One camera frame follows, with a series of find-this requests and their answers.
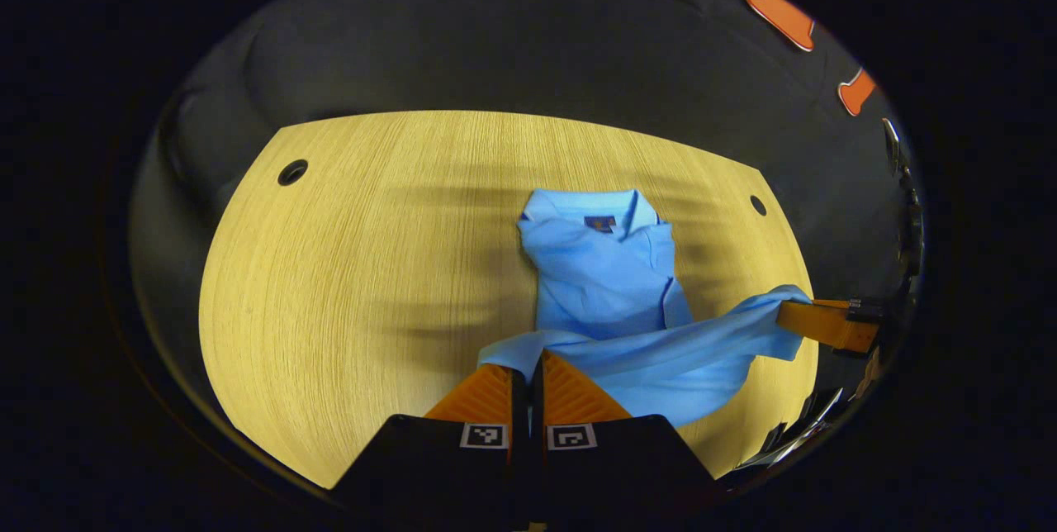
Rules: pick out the black backdrop cloth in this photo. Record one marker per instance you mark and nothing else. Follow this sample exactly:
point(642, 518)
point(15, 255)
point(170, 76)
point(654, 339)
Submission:
point(528, 45)

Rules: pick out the light blue T-shirt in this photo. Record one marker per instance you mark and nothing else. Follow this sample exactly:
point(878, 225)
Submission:
point(594, 276)

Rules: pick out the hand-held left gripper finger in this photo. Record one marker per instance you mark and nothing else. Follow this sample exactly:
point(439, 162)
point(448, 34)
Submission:
point(537, 408)
point(519, 408)

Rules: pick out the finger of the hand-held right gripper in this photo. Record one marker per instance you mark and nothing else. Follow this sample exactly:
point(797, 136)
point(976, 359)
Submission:
point(826, 325)

